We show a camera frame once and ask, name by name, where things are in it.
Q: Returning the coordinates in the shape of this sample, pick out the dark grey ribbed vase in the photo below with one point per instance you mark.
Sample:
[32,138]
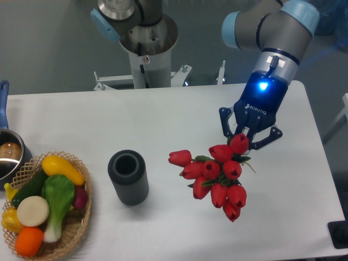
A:
[127,171]

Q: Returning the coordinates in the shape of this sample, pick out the white metal base frame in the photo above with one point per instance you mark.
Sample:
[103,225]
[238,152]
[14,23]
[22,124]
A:
[178,78]

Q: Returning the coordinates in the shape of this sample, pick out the yellow squash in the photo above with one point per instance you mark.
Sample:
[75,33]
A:
[56,165]

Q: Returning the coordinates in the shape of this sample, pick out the dark green cucumber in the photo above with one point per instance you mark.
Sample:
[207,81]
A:
[31,188]

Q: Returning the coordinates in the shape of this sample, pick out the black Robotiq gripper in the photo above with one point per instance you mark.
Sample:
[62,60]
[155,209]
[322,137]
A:
[256,109]

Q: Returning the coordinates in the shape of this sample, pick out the yellow banana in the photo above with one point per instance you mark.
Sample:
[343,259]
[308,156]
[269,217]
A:
[10,191]

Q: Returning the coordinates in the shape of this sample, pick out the blue handled steel saucepan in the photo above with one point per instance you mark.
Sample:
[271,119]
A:
[14,152]

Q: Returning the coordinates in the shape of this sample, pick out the black device at table edge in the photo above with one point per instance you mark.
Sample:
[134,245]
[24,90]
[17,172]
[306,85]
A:
[338,234]

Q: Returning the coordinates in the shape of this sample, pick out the green bok choy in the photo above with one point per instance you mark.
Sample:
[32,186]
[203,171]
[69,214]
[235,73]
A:
[58,191]

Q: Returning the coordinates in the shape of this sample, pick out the yellow bell pepper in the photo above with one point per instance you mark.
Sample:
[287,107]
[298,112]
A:
[10,220]

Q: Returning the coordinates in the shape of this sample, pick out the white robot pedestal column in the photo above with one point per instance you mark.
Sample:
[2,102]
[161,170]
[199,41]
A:
[149,50]

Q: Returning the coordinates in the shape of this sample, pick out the round cream bun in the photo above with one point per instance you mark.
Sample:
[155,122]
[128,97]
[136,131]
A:
[33,211]

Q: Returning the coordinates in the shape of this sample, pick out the blue plastic bag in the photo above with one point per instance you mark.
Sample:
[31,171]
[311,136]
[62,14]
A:
[333,21]

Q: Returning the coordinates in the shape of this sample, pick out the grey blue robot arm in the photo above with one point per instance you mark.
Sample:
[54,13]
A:
[281,30]

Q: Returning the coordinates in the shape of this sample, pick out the red tulip bouquet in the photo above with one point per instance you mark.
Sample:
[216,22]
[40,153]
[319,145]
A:
[218,174]

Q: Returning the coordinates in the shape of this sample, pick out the orange fruit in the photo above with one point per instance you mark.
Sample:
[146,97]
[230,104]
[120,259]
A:
[29,241]

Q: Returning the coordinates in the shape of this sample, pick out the white furniture leg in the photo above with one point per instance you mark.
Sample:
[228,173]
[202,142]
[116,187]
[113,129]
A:
[337,124]

